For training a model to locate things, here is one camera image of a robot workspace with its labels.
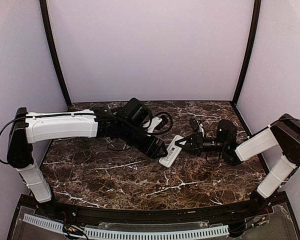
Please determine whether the white remote control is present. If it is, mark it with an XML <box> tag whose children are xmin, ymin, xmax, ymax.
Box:
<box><xmin>159</xmin><ymin>135</ymin><xmax>183</xmax><ymax>168</ymax></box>

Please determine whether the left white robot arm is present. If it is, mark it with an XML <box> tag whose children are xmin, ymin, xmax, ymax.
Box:
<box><xmin>4</xmin><ymin>97</ymin><xmax>168</xmax><ymax>204</ymax></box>

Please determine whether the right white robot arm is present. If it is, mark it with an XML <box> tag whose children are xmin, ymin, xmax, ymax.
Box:
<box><xmin>174</xmin><ymin>113</ymin><xmax>300</xmax><ymax>215</ymax></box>

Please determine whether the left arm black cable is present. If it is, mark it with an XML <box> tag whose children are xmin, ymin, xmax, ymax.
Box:
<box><xmin>144</xmin><ymin>111</ymin><xmax>173</xmax><ymax>136</ymax></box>

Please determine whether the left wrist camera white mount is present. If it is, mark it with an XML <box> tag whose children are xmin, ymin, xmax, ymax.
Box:
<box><xmin>147</xmin><ymin>116</ymin><xmax>166</xmax><ymax>133</ymax></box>

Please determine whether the centre grey cable duct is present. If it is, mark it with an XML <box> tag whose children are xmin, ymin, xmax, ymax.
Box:
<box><xmin>83</xmin><ymin>224</ymin><xmax>230</xmax><ymax>240</ymax></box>

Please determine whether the grey cable duct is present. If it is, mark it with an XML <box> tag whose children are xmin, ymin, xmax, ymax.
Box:
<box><xmin>83</xmin><ymin>224</ymin><xmax>230</xmax><ymax>240</ymax></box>
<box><xmin>22</xmin><ymin>213</ymin><xmax>64</xmax><ymax>234</ymax></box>

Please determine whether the black front rail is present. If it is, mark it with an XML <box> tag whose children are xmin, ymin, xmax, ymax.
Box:
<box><xmin>43</xmin><ymin>201</ymin><xmax>251</xmax><ymax>225</ymax></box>

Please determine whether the left grey cable duct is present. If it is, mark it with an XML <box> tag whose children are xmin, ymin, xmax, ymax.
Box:
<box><xmin>22</xmin><ymin>213</ymin><xmax>64</xmax><ymax>234</ymax></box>

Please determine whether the right black frame post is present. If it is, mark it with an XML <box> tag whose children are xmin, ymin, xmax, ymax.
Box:
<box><xmin>232</xmin><ymin>0</ymin><xmax>262</xmax><ymax>105</ymax></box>

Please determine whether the black frame post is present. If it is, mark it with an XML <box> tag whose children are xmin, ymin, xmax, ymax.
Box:
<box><xmin>232</xmin><ymin>0</ymin><xmax>262</xmax><ymax>105</ymax></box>
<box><xmin>39</xmin><ymin>0</ymin><xmax>72</xmax><ymax>108</ymax></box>

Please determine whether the left black frame post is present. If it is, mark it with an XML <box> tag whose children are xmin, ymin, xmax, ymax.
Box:
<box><xmin>39</xmin><ymin>0</ymin><xmax>72</xmax><ymax>108</ymax></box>

